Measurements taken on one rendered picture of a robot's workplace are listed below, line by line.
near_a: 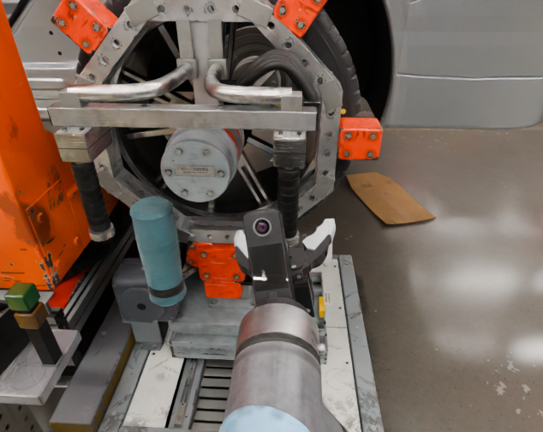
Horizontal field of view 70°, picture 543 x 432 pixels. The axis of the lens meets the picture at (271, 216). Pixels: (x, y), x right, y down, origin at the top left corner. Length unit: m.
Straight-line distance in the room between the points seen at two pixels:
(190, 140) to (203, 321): 0.72
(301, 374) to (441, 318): 1.36
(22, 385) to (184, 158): 0.58
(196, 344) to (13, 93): 0.84
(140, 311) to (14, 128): 0.61
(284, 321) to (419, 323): 1.28
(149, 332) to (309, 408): 1.08
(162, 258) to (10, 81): 0.45
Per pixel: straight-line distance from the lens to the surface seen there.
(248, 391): 0.37
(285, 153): 0.60
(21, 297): 0.86
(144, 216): 0.83
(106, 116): 0.68
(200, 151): 0.70
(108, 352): 1.41
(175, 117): 0.64
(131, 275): 1.22
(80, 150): 0.69
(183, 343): 1.32
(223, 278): 1.04
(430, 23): 1.22
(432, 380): 1.51
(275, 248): 0.46
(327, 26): 0.86
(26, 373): 1.02
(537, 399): 1.62
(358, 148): 0.85
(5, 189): 0.93
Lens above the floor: 1.17
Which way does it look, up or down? 33 degrees down
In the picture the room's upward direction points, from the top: straight up
